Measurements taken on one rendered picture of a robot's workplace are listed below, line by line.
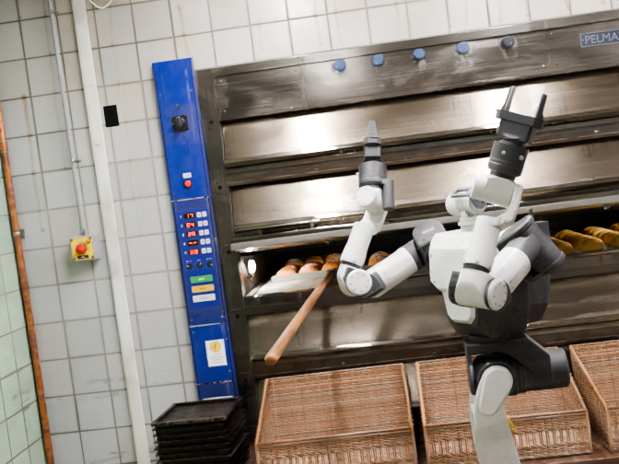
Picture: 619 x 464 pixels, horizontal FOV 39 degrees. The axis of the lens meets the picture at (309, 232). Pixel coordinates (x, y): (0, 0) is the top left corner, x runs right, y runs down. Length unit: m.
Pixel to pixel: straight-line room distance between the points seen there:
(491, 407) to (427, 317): 0.98
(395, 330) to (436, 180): 0.61
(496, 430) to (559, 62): 1.55
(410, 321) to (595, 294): 0.72
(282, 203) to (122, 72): 0.83
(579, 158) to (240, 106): 1.33
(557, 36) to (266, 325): 1.60
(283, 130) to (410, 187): 0.55
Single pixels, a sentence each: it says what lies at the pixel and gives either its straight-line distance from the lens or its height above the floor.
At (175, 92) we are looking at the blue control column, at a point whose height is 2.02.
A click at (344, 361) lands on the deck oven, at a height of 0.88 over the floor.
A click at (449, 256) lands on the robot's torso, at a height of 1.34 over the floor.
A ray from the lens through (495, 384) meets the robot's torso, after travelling 2.54.
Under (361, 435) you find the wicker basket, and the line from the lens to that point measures 3.05.
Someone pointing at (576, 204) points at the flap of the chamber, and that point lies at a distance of 3.34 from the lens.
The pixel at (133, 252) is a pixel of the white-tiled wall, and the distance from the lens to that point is 3.57.
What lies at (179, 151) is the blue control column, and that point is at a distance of 3.48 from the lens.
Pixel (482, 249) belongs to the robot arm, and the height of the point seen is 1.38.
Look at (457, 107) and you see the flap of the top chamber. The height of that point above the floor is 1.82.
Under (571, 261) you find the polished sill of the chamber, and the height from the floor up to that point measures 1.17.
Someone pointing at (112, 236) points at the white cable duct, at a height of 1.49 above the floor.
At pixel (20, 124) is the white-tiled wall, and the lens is 3.71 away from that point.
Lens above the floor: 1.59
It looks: 3 degrees down
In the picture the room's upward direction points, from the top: 7 degrees counter-clockwise
